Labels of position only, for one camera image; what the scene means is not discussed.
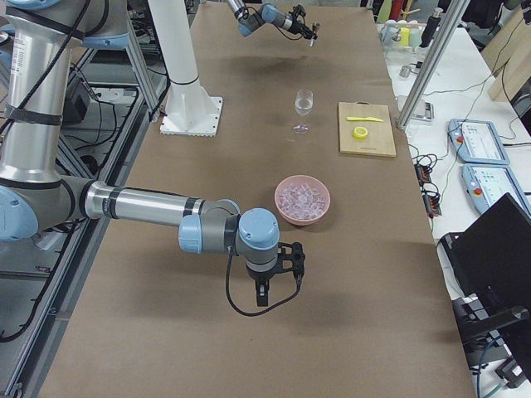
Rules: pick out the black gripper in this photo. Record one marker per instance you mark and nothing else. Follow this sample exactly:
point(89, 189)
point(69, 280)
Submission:
point(260, 276)
point(296, 26)

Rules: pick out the metal cocktail jigger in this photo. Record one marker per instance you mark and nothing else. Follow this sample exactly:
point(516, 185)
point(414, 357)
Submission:
point(314, 33)

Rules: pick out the clear wine glass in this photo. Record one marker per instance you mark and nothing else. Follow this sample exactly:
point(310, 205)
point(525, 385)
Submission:
point(304, 102)

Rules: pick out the clear ice cubes pile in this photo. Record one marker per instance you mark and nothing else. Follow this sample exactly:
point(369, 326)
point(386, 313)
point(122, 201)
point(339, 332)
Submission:
point(301, 201)

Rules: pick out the pink bowl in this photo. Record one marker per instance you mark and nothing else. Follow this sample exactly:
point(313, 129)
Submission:
point(299, 179)

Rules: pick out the yellow plastic knife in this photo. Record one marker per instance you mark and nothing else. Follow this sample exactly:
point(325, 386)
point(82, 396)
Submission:
point(366, 119)

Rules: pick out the wooden cutting board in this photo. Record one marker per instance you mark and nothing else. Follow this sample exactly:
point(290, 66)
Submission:
point(380, 140)

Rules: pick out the yellow lemon half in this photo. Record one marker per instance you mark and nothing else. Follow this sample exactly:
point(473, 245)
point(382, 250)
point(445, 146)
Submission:
point(360, 133)

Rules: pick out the upper blue teach pendant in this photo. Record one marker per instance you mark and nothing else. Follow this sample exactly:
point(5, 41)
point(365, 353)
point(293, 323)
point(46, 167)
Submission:
point(477, 141)

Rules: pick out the blue teach pendant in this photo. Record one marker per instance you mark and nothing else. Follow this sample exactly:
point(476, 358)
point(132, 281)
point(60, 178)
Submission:
point(487, 183)
point(477, 141)

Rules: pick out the black monitor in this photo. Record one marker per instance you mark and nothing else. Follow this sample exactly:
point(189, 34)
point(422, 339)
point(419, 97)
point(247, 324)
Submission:
point(491, 259)

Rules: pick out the lower blue teach pendant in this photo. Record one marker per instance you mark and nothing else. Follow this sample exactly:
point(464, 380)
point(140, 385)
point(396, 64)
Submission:
point(487, 183)

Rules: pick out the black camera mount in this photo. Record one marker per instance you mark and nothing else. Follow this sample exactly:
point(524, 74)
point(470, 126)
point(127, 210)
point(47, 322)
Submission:
point(297, 12)
point(291, 259)

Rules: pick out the white camera mast base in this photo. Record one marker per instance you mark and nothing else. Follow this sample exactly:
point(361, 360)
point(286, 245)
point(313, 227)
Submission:
point(189, 109)

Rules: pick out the aluminium frame post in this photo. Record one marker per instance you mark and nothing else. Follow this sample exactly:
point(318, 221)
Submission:
point(453, 16)

